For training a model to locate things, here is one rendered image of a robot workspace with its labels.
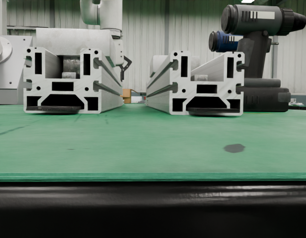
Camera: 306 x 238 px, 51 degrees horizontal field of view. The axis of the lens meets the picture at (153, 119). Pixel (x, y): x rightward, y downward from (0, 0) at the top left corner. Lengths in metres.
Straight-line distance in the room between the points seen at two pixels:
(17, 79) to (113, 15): 0.43
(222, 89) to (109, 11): 0.90
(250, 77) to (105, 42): 0.32
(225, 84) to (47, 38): 0.27
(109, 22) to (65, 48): 0.77
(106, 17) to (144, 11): 11.36
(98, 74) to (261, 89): 0.36
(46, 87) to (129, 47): 11.90
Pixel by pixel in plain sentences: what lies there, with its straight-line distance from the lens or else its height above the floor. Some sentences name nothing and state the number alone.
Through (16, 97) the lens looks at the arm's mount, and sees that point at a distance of 1.26.
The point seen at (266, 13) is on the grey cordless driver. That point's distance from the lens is 0.71.
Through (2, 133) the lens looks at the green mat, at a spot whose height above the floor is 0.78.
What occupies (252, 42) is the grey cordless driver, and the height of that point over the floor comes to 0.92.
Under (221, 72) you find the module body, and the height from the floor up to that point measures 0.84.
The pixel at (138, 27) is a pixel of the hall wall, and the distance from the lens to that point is 12.47.
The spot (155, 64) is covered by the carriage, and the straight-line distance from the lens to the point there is 0.75.
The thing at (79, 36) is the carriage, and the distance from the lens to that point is 0.51.
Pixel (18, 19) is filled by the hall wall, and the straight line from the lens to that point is 13.13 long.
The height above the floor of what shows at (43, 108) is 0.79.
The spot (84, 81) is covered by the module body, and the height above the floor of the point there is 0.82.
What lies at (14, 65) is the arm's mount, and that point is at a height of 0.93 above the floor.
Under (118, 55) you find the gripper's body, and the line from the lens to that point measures 1.27.
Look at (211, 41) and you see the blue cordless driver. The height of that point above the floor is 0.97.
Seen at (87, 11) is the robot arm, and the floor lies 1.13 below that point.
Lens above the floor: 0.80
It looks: 3 degrees down
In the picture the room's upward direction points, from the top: 1 degrees clockwise
